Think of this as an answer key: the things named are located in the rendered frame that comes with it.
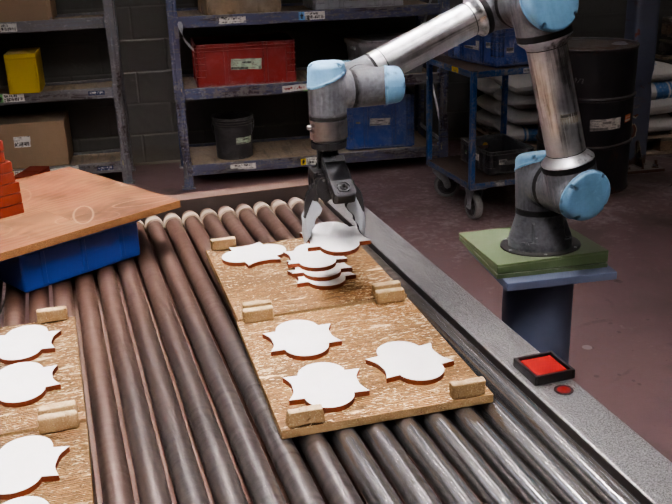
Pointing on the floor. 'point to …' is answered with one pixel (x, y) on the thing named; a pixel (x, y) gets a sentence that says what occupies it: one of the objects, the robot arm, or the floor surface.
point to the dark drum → (605, 101)
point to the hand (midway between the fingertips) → (335, 238)
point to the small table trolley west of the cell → (448, 183)
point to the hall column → (643, 21)
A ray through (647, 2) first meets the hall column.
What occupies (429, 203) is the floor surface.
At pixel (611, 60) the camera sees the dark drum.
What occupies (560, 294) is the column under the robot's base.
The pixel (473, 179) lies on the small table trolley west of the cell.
